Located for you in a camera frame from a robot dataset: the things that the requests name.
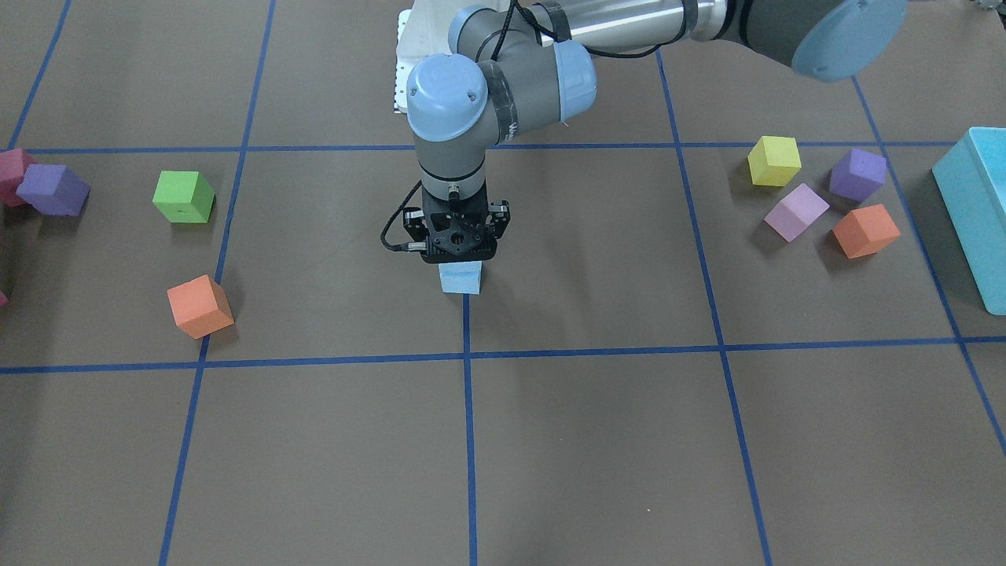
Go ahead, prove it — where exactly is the green foam block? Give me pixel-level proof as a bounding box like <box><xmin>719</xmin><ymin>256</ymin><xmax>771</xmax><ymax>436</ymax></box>
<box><xmin>152</xmin><ymin>171</ymin><xmax>216</xmax><ymax>223</ymax></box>

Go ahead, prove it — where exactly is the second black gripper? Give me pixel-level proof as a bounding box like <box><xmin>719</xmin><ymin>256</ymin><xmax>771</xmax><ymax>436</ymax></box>
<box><xmin>403</xmin><ymin>200</ymin><xmax>511</xmax><ymax>263</ymax></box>

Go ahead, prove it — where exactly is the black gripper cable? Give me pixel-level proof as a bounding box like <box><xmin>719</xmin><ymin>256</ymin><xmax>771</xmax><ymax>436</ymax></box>
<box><xmin>380</xmin><ymin>0</ymin><xmax>661</xmax><ymax>254</ymax></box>

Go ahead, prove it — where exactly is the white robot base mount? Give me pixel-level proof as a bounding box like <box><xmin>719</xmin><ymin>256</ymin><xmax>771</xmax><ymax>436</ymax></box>
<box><xmin>393</xmin><ymin>1</ymin><xmax>466</xmax><ymax>114</ymax></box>

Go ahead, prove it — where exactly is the purple foam block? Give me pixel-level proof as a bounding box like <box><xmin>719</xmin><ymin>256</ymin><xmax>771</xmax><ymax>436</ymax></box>
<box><xmin>828</xmin><ymin>148</ymin><xmax>888</xmax><ymax>203</ymax></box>
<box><xmin>16</xmin><ymin>164</ymin><xmax>91</xmax><ymax>216</ymax></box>

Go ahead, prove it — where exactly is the yellow foam block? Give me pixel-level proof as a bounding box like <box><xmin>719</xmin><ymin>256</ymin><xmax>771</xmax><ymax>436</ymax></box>
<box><xmin>747</xmin><ymin>135</ymin><xmax>802</xmax><ymax>187</ymax></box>

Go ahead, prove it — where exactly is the second grey robot arm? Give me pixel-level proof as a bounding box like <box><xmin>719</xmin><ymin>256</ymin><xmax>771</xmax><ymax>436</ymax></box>
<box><xmin>382</xmin><ymin>1</ymin><xmax>908</xmax><ymax>264</ymax></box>

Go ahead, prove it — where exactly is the light blue plastic bin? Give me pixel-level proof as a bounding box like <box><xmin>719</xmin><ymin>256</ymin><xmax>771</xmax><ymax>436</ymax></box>
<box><xmin>933</xmin><ymin>127</ymin><xmax>1005</xmax><ymax>316</ymax></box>

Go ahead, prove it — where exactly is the pink foam block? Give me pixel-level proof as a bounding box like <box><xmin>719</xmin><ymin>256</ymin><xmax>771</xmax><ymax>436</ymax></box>
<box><xmin>764</xmin><ymin>183</ymin><xmax>830</xmax><ymax>241</ymax></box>

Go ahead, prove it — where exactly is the magenta foam block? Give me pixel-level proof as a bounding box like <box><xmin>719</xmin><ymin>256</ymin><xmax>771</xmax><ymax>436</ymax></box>
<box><xmin>1</xmin><ymin>148</ymin><xmax>39</xmax><ymax>208</ymax></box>

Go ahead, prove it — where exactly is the orange foam block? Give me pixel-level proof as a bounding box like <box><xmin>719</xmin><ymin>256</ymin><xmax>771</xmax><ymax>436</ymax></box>
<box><xmin>167</xmin><ymin>274</ymin><xmax>236</xmax><ymax>340</ymax></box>
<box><xmin>832</xmin><ymin>204</ymin><xmax>901</xmax><ymax>259</ymax></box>

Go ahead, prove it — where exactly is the light blue foam block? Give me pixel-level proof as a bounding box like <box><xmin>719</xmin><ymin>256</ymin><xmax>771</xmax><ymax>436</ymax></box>
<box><xmin>439</xmin><ymin>261</ymin><xmax>483</xmax><ymax>295</ymax></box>

